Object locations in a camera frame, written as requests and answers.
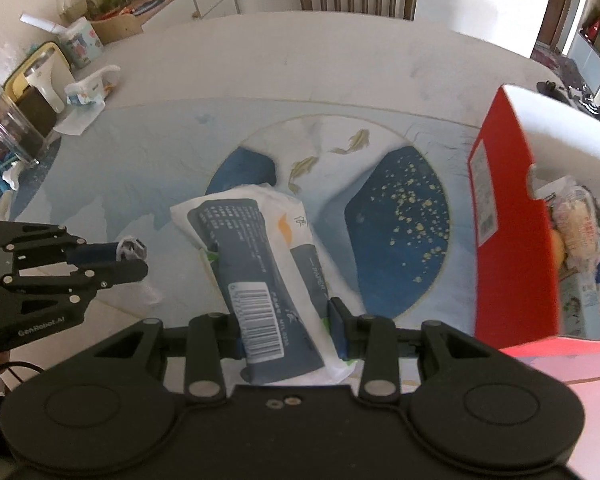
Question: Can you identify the small wrapper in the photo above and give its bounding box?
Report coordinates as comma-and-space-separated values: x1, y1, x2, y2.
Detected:
116, 236, 147, 261

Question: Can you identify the grey white wipes pack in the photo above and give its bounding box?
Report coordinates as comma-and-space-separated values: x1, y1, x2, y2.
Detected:
171, 185, 354, 386

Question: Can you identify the red cardboard shoe box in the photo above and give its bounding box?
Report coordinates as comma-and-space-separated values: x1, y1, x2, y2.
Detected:
468, 84, 600, 385

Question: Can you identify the blue fish pattern table mat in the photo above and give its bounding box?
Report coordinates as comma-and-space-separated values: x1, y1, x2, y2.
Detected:
9, 95, 487, 391

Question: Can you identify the clear glass jar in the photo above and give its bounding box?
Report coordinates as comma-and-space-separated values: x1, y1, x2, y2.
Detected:
0, 85, 45, 164

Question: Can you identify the yellow round toy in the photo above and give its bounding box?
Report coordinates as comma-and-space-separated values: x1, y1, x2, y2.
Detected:
550, 229, 566, 271

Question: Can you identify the light blue carton box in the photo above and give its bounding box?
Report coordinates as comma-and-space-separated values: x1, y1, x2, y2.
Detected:
558, 262, 600, 340

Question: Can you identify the patterned white mug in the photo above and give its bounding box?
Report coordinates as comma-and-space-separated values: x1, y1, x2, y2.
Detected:
58, 16, 104, 68

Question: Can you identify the clear bread snack packet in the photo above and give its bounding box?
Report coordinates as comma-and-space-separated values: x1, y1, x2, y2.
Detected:
552, 182, 600, 273

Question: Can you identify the black round table socket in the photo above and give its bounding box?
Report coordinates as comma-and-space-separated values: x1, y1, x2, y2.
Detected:
535, 80, 577, 107

